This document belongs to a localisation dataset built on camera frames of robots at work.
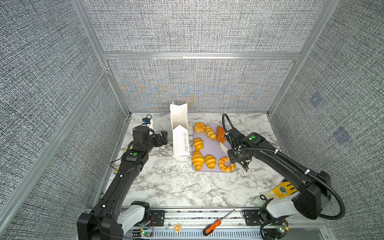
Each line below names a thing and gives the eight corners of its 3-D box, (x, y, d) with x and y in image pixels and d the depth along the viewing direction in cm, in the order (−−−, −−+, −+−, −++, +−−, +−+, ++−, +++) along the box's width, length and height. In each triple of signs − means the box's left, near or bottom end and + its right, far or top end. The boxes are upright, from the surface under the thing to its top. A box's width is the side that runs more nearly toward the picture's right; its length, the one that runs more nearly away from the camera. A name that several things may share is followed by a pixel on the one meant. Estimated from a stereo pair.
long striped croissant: (189, 167, 92) (189, 165, 89) (196, 150, 99) (196, 147, 96) (200, 171, 90) (200, 169, 87) (206, 154, 98) (206, 151, 95)
